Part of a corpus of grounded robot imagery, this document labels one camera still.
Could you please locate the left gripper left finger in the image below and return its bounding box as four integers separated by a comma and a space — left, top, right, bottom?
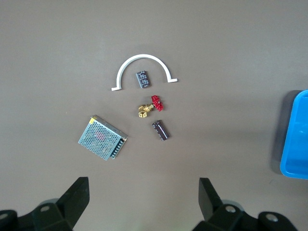
0, 177, 90, 231

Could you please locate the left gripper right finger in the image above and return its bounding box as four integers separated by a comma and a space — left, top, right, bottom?
192, 177, 299, 231

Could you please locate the dark brown rectangular component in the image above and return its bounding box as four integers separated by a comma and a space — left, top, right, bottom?
151, 119, 170, 141

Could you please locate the metal mesh power supply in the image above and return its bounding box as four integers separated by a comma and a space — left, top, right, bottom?
77, 115, 128, 161

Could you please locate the blue plastic tray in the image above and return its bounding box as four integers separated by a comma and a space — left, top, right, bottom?
280, 89, 308, 180

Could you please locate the brown table cover mat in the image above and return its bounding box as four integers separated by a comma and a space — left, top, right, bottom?
0, 0, 308, 231

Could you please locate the white curved pipe clamp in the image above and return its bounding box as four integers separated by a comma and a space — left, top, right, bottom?
111, 53, 179, 92

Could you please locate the brass valve red handle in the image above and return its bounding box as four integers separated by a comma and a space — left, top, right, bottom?
138, 95, 165, 118

